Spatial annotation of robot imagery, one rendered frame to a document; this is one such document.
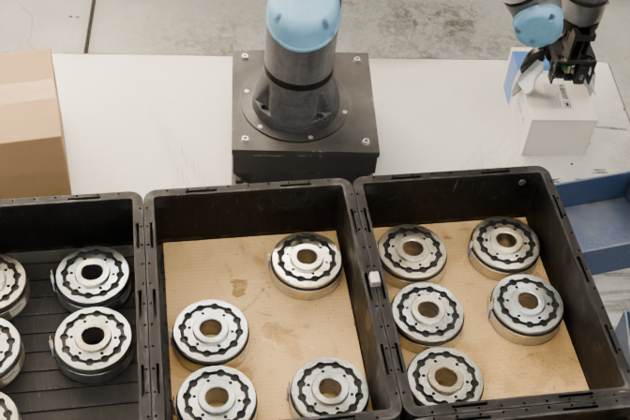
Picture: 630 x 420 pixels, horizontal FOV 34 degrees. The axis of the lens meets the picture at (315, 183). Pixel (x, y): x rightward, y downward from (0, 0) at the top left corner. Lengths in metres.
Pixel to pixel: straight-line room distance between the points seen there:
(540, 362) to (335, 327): 0.29
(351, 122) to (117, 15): 1.64
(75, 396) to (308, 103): 0.63
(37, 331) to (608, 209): 0.99
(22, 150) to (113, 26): 1.60
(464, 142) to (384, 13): 1.47
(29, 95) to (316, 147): 0.48
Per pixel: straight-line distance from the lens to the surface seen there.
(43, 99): 1.74
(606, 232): 1.83
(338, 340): 1.44
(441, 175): 1.52
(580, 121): 1.89
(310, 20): 1.61
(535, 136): 1.89
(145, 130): 1.89
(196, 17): 3.28
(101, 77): 2.01
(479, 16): 3.39
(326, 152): 1.72
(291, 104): 1.71
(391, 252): 1.50
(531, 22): 1.60
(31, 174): 1.73
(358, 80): 1.85
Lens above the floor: 2.02
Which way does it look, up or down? 47 degrees down
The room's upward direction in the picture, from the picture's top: 5 degrees clockwise
